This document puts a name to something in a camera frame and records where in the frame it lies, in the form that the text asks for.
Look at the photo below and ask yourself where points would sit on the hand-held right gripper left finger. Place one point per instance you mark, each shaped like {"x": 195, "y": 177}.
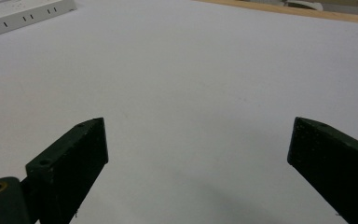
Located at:
{"x": 66, "y": 168}

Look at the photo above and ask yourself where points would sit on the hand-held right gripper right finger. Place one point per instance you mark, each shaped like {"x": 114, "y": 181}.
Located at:
{"x": 335, "y": 168}

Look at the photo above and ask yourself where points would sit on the white power strip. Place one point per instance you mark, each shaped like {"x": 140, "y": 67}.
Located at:
{"x": 18, "y": 14}

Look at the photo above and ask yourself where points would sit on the white object beyond table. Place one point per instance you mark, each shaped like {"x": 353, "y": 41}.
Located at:
{"x": 303, "y": 4}

